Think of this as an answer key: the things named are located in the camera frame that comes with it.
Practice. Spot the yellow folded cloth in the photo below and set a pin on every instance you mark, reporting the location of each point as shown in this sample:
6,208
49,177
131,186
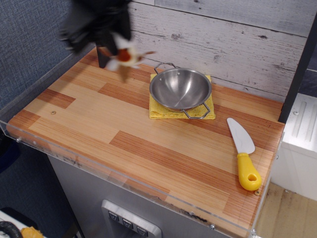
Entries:
157,111

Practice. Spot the black vertical post right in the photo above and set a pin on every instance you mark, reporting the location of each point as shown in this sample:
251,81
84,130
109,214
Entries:
299,73

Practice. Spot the stainless steel two-handled bowl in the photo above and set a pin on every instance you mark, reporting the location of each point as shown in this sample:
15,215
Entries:
181,89

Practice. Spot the clear acrylic table guard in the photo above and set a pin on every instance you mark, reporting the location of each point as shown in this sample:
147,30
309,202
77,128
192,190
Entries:
179,174

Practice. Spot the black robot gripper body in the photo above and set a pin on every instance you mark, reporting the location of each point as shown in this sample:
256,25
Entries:
88,18

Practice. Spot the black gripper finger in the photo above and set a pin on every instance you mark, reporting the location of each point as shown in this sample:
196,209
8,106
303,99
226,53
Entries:
106,44

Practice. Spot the black vertical post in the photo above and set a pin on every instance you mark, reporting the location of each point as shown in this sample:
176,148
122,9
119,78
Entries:
299,73
102,58

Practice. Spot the black vertical post left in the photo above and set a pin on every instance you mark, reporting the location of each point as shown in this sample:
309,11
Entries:
102,58

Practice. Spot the white aluminium side rail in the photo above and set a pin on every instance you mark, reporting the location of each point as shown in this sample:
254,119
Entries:
300,132

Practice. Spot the grey cabinet button panel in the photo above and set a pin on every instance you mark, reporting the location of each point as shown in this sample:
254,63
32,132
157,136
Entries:
132,222

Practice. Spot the white brown plush dog toy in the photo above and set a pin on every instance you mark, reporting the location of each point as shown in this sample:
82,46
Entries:
127,57

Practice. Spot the white knife with yellow handle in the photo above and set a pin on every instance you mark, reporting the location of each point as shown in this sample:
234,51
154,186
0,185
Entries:
248,176

